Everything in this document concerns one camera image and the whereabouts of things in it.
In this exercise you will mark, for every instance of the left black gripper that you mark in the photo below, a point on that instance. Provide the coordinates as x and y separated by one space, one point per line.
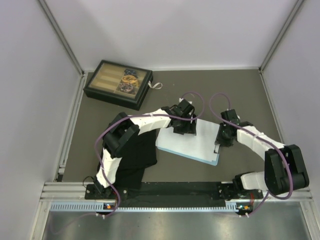
190 129

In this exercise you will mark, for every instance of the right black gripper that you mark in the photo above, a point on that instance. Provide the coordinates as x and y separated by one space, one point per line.
220 140

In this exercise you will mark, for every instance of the white paper sheet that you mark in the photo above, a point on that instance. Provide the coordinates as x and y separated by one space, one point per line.
205 138

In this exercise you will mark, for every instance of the light blue clipboard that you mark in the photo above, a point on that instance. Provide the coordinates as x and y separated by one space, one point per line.
202 156

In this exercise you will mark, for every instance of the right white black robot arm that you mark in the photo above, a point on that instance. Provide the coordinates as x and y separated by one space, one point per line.
284 165

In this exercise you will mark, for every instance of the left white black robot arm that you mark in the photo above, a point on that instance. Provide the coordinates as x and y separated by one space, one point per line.
146 122

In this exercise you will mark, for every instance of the white ribbon tab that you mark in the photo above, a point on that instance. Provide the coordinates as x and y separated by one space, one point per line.
156 86

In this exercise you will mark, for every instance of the black cloth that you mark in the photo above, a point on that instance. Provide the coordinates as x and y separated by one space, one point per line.
126 153

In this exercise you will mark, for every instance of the yellow rubber bands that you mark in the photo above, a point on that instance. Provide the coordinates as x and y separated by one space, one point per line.
130 79

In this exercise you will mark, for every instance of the blue black small items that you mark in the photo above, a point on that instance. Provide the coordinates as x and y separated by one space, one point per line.
130 72

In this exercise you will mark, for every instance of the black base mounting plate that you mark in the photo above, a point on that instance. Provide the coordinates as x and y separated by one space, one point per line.
212 190

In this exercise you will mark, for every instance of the black compartment display box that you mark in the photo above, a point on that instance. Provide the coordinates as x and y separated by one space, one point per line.
106 85

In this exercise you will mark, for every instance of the right aluminium corner post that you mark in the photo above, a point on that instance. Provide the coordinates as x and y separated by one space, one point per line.
285 27

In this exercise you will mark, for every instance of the aluminium corner post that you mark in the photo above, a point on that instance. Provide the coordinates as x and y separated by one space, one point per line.
60 35
285 27

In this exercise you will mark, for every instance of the left aluminium corner post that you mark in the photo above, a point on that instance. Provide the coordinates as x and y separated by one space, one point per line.
60 35

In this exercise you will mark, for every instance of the aluminium front frame rail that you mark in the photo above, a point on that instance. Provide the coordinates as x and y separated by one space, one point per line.
77 191

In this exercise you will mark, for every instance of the grey slotted cable duct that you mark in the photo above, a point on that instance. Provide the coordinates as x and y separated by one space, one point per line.
103 207

